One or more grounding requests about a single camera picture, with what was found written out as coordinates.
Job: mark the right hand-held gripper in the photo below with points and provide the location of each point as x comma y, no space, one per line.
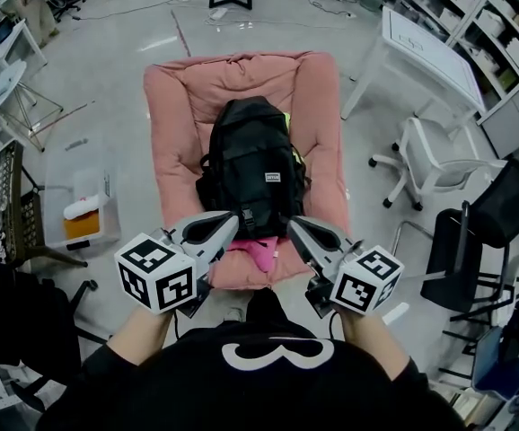
363,283

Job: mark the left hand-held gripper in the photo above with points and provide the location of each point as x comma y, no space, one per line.
154,276

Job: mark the black backpack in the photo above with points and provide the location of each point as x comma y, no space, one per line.
250,160

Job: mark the pink cushioned seat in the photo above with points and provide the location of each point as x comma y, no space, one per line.
183,119

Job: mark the person's right forearm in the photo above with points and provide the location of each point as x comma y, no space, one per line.
372,341

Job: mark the person's left forearm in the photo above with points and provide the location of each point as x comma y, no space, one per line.
140,335

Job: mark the orange box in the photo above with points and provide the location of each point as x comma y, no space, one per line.
82,227

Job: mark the person's shoe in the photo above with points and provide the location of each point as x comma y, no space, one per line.
234,314

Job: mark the magenta cloth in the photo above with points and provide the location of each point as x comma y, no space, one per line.
264,254

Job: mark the clear plastic storage box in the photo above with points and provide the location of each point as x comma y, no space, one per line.
84,169

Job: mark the black swivel chair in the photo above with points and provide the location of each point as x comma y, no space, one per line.
21,321

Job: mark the person's black printed shirt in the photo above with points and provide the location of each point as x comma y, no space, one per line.
250,389

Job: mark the white office chair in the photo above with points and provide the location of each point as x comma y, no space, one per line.
434,151

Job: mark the blue bag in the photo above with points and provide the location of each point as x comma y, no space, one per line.
497,366

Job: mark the black mesh chair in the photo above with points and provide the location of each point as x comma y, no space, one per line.
502,200

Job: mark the grey cabinet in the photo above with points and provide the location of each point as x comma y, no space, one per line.
515,110

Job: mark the round white side table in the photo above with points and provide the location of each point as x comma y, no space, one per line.
6,83

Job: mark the white desk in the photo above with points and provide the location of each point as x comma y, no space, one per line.
14,45

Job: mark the white power strip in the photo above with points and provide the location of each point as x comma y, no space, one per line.
218,14

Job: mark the white shelf unit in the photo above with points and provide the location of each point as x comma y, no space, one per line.
488,20

